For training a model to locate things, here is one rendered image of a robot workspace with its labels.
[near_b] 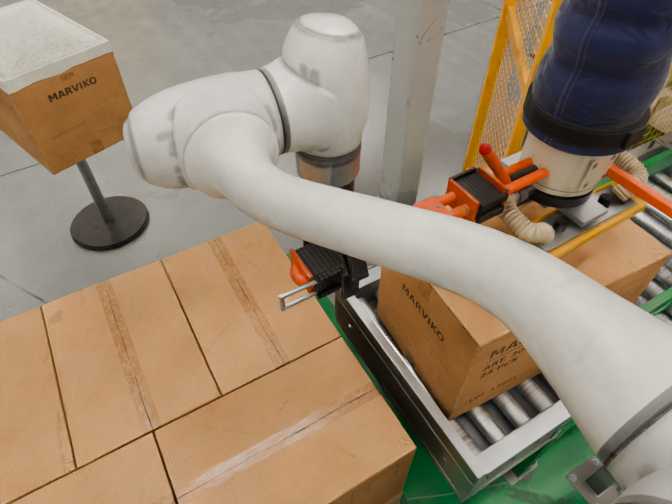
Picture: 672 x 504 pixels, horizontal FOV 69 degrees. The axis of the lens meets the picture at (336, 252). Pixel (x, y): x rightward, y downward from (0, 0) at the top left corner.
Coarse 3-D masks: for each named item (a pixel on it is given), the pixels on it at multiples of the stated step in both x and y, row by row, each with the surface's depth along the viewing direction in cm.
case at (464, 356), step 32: (576, 256) 121; (608, 256) 121; (640, 256) 121; (384, 288) 144; (416, 288) 124; (608, 288) 118; (640, 288) 131; (384, 320) 153; (416, 320) 130; (448, 320) 114; (480, 320) 109; (416, 352) 138; (448, 352) 119; (480, 352) 107; (512, 352) 118; (448, 384) 126; (480, 384) 124; (512, 384) 138; (448, 416) 133
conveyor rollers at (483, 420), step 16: (656, 176) 205; (640, 224) 190; (656, 224) 185; (656, 288) 165; (368, 304) 161; (640, 304) 161; (400, 352) 149; (528, 384) 142; (496, 400) 140; (512, 400) 139; (528, 400) 142; (544, 400) 139; (480, 416) 136; (512, 416) 136; (528, 416) 136; (464, 432) 133; (496, 432) 132
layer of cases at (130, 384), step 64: (192, 256) 175; (256, 256) 175; (64, 320) 157; (128, 320) 157; (192, 320) 157; (256, 320) 157; (320, 320) 157; (0, 384) 142; (64, 384) 142; (128, 384) 142; (192, 384) 142; (256, 384) 142; (320, 384) 142; (0, 448) 130; (64, 448) 130; (128, 448) 130; (192, 448) 130; (256, 448) 130; (320, 448) 130; (384, 448) 130
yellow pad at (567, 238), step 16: (608, 192) 113; (608, 208) 109; (624, 208) 109; (640, 208) 110; (560, 224) 103; (576, 224) 106; (592, 224) 106; (608, 224) 107; (560, 240) 103; (576, 240) 104; (560, 256) 103
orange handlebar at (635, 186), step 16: (528, 160) 102; (528, 176) 99; (544, 176) 100; (608, 176) 102; (624, 176) 99; (512, 192) 97; (640, 192) 97; (656, 192) 96; (432, 208) 92; (464, 208) 93; (656, 208) 95
